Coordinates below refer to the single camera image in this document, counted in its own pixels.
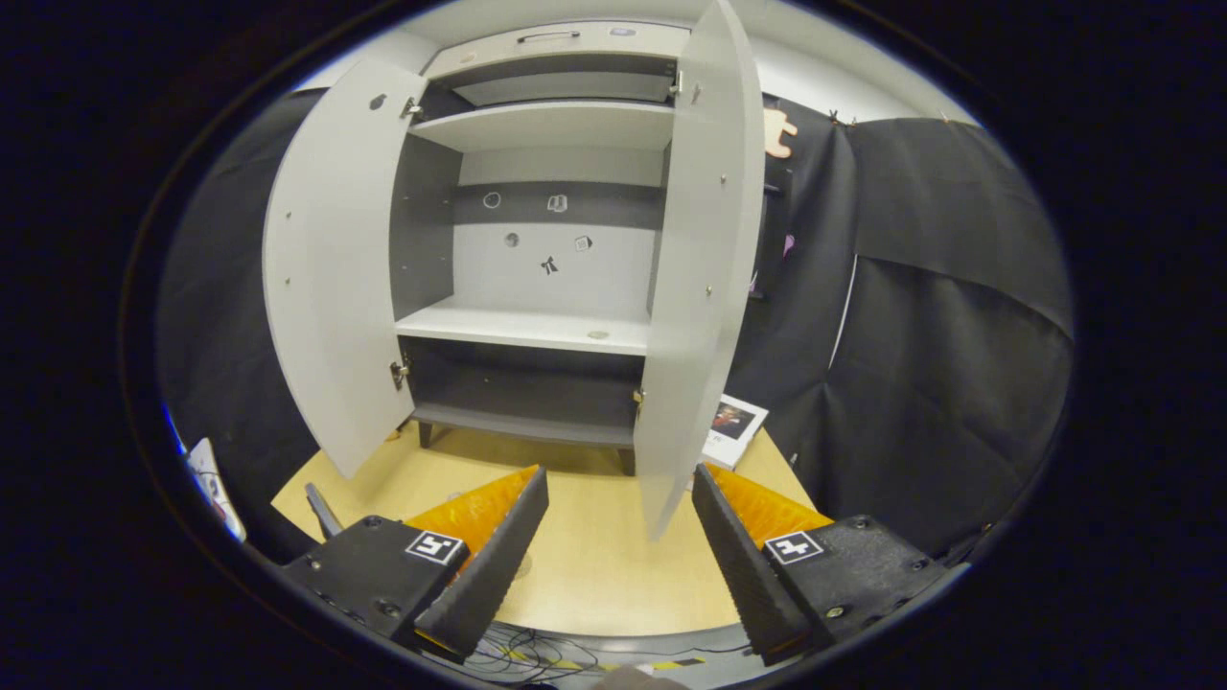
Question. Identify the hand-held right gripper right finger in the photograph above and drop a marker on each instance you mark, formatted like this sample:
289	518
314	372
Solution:
743	565

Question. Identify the grey metal bar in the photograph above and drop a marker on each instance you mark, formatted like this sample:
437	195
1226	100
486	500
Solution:
324	510

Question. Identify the white cabinet door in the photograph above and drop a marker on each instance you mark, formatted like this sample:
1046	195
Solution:
331	268
700	268

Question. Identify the white cabinet drawer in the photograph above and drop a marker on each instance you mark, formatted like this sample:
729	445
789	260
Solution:
575	53

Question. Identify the white printed card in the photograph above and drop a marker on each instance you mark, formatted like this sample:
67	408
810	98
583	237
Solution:
216	489

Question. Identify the white cabinet with grey interior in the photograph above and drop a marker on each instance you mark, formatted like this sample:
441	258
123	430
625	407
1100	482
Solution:
537	326

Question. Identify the white box with dark picture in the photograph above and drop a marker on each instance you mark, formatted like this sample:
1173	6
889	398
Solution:
736	429

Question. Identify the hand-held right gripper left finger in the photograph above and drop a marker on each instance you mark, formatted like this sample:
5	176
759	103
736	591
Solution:
498	556

